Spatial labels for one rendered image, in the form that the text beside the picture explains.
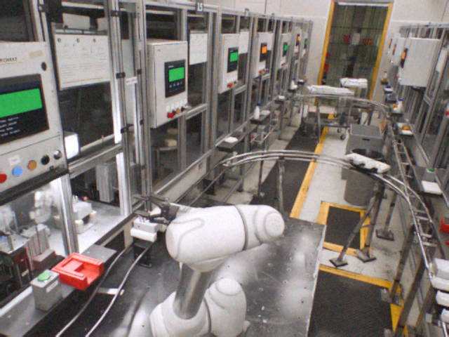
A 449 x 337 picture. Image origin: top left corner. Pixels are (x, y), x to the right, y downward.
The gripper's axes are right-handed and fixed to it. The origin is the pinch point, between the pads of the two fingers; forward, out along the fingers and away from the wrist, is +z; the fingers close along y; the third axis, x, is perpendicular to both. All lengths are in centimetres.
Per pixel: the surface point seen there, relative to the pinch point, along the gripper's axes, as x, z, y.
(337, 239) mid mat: -190, -98, -111
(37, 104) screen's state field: 31, 18, 51
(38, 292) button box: 51, 10, -13
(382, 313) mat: -104, -135, -111
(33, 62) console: 28, 20, 64
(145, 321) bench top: 23, -15, -44
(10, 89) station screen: 40, 18, 57
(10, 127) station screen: 43, 18, 46
